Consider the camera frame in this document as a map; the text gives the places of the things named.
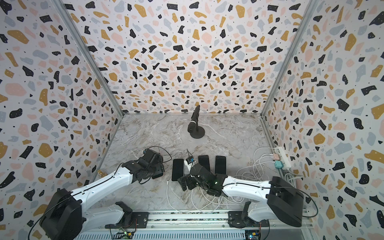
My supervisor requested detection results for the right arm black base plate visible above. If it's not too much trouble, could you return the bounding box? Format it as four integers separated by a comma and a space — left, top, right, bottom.
228, 201, 270, 229

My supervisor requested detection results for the teal charger plug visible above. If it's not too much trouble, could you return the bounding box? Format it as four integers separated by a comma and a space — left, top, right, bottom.
274, 161, 284, 169

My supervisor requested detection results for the pink charger plug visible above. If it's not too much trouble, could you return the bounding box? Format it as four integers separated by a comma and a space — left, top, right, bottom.
271, 154, 280, 161

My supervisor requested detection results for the white power strip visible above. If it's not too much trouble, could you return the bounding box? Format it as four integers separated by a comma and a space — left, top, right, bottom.
275, 147, 292, 170

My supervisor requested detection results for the black desktop microphone on stand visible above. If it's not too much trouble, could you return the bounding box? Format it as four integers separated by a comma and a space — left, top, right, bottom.
188, 105, 205, 139

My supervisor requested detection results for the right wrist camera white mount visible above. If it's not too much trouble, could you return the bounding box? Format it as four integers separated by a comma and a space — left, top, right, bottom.
185, 156, 195, 167

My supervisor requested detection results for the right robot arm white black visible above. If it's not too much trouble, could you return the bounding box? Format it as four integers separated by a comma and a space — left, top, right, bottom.
178, 164, 304, 228

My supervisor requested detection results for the pink-cased phone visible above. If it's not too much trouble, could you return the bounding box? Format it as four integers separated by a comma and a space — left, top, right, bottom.
198, 155, 211, 172
152, 173, 164, 180

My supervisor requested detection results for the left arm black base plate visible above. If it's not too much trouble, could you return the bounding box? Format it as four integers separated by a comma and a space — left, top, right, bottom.
105, 202, 149, 229

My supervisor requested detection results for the white charging cable phone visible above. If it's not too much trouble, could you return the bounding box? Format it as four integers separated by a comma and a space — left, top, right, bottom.
186, 189, 228, 214
234, 147, 281, 182
166, 180, 213, 214

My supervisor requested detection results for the small brass bell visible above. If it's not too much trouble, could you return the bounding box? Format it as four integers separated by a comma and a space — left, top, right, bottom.
98, 170, 108, 178

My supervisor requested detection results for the aluminium front rail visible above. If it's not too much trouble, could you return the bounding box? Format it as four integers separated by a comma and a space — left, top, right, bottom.
75, 210, 317, 240

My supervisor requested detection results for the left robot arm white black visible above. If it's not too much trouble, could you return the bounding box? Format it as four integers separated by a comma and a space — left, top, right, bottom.
39, 149, 165, 240

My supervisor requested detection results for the mint-cased phone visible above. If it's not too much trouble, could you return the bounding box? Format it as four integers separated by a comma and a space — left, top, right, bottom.
171, 159, 184, 182
215, 156, 227, 175

